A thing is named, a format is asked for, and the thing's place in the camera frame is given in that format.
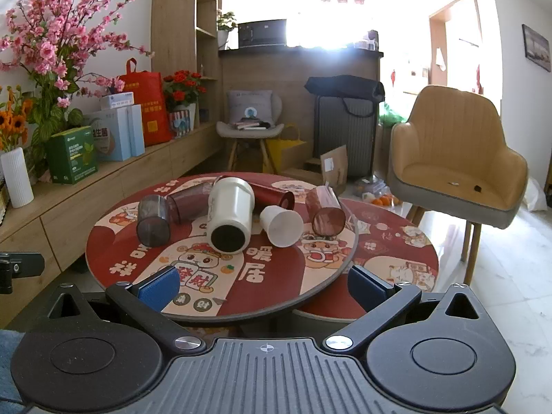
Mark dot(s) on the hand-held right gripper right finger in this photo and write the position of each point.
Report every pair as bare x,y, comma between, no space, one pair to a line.
367,288

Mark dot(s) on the grey printed cushion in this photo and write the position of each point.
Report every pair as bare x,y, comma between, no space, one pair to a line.
250,105

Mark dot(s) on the red tote bag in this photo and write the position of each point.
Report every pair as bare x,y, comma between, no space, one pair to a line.
146,108

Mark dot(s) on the grey translucent cup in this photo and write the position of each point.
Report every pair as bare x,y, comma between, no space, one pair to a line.
153,220

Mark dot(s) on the black countertop appliance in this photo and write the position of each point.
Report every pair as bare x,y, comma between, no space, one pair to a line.
262,33

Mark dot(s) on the green potted plant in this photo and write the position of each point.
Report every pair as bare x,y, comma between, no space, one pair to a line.
225,23

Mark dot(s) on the blue rug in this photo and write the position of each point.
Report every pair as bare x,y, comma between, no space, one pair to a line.
11,366

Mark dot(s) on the small round printed table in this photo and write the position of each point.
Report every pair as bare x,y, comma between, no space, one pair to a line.
388,246

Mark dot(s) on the red rose potted plant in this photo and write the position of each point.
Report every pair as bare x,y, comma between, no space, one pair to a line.
183,95

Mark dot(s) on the sunflower bouquet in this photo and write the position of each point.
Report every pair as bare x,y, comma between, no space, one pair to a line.
11,123

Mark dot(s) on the large white cup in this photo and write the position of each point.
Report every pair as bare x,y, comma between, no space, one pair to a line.
230,207

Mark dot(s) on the large round printed table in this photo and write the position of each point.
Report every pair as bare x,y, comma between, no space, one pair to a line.
258,276

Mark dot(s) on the pink blossom branches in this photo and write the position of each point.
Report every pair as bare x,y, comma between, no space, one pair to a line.
60,30

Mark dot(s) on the small white cup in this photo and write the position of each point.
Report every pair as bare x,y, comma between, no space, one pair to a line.
280,224

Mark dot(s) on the black bag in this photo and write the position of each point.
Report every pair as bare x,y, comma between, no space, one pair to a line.
340,86

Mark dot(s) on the stack of books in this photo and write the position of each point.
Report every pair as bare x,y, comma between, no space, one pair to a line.
252,125

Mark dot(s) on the green box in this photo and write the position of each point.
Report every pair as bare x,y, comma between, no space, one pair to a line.
71,157

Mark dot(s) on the grey ribbed suitcase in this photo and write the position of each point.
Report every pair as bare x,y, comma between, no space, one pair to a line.
345,138

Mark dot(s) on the tall wooden shelf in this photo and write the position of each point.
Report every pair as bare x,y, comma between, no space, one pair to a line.
177,21

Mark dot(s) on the brown-red translucent cup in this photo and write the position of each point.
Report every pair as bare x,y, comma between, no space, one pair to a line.
325,213

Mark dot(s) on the tan armchair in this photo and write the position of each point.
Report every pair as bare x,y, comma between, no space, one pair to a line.
453,138

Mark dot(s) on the white plastic bag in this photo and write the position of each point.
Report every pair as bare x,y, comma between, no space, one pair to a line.
534,196

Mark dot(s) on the light blue box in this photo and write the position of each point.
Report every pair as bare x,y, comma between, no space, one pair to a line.
116,136

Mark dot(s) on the green bag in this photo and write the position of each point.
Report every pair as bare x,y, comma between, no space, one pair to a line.
390,116

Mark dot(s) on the white ribbed vase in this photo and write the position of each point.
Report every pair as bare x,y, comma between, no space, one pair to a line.
16,177

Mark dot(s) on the dark red translucent cup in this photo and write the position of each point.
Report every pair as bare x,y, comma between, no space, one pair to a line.
189,202

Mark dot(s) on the framed wall picture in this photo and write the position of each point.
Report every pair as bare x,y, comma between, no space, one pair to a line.
537,48

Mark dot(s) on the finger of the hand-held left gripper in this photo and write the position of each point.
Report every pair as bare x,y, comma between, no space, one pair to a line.
26,264

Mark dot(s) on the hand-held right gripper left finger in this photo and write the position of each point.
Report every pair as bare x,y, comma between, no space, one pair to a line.
158,288

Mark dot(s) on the low wooden cabinet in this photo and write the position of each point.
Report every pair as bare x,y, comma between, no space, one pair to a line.
142,168

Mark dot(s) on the pile of oranges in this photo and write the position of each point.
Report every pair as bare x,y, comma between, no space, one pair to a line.
384,201

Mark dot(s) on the wooden bar counter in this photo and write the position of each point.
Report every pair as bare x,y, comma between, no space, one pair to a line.
297,69

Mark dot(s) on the grey shell chair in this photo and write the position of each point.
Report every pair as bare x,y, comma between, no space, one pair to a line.
250,133

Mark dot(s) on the yellow paper bag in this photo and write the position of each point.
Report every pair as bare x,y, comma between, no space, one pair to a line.
287,151

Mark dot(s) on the dark red tumbler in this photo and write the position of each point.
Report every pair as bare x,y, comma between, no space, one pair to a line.
271,196

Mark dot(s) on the small white box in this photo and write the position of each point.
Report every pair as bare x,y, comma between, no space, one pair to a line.
117,101

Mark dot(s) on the cardboard box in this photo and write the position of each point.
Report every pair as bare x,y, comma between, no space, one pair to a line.
334,168

